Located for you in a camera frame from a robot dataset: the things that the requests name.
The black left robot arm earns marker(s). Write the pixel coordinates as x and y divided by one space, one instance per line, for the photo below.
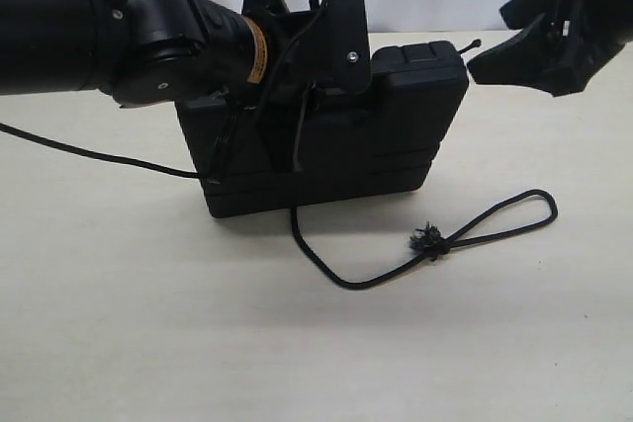
259 61

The black plastic carrying case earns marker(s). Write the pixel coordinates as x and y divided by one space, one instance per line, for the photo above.
380 142

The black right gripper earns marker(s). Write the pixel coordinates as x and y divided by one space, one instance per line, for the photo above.
560 56

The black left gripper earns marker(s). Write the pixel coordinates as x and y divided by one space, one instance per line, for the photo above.
302 49

